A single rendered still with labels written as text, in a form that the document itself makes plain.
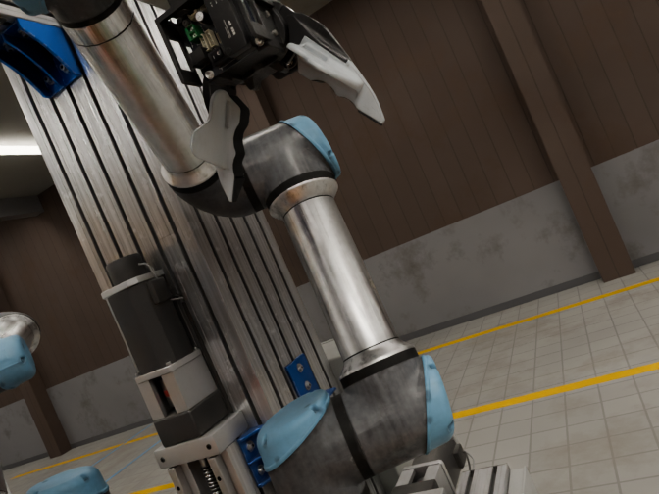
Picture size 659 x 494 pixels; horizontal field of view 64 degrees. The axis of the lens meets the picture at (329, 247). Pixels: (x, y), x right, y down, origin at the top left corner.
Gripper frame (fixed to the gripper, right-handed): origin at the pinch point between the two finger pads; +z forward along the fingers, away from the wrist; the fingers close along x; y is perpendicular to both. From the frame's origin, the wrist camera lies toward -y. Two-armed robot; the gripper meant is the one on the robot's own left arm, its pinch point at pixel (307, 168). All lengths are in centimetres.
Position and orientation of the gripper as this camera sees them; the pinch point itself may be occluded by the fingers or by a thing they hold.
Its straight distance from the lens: 44.6
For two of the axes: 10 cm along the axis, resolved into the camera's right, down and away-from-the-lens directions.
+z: 4.0, 9.2, 0.1
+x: 8.4, -3.6, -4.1
